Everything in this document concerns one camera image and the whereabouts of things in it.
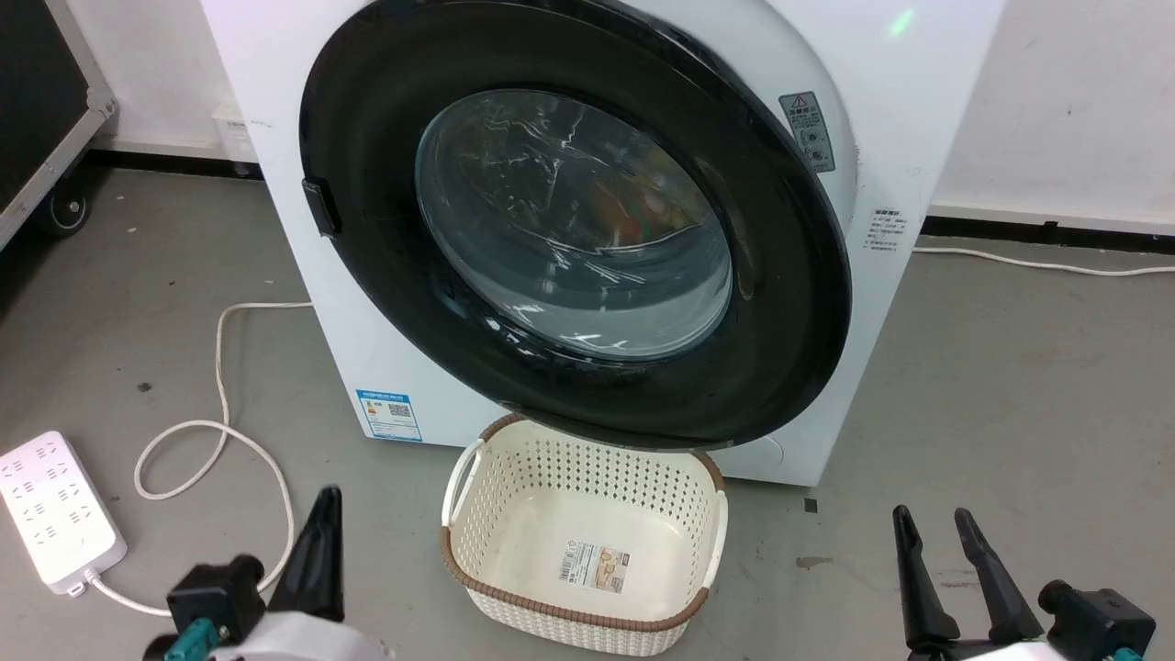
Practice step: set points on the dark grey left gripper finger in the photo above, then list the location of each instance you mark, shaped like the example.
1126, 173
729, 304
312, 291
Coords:
330, 569
298, 574

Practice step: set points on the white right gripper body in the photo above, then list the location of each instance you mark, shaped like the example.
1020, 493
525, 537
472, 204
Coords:
1010, 652

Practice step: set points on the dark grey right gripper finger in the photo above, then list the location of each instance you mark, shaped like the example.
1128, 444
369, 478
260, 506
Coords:
920, 597
996, 583

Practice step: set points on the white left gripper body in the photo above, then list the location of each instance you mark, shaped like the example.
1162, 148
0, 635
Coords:
294, 641

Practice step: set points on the white front-load washing machine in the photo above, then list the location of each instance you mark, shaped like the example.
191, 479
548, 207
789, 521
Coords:
367, 358

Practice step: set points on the black round washing machine door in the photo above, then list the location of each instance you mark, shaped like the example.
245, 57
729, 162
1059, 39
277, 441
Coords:
386, 110

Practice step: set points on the blue energy label sticker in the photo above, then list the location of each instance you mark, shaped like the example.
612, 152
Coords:
389, 416

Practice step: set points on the white perforated laundry basket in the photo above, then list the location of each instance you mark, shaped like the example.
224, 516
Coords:
551, 542

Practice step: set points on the white power strip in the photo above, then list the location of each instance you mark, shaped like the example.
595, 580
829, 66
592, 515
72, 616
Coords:
55, 509

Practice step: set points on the printed basket label sticker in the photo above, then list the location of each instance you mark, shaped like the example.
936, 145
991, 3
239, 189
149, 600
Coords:
595, 566

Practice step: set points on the white text label sticker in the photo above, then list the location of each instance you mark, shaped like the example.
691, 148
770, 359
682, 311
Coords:
889, 230

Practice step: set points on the black caster wheel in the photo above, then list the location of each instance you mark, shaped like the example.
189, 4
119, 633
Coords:
66, 211

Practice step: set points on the colourful clothes inside drum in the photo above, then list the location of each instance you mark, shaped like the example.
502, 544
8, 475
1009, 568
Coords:
633, 213

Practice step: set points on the grey warning sticker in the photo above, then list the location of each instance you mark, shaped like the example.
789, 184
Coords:
808, 131

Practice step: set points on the black aluminium-edged flight case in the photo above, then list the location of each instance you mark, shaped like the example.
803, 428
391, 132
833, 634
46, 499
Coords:
27, 92

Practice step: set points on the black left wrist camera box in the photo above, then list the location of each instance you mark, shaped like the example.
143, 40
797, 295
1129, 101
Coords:
216, 595

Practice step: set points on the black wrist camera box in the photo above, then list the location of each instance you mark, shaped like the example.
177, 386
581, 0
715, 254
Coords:
216, 595
1097, 622

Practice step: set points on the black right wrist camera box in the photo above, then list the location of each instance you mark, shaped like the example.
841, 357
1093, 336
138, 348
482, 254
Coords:
1097, 622

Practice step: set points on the white wall outlet box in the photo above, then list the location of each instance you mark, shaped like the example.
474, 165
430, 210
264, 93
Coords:
235, 133

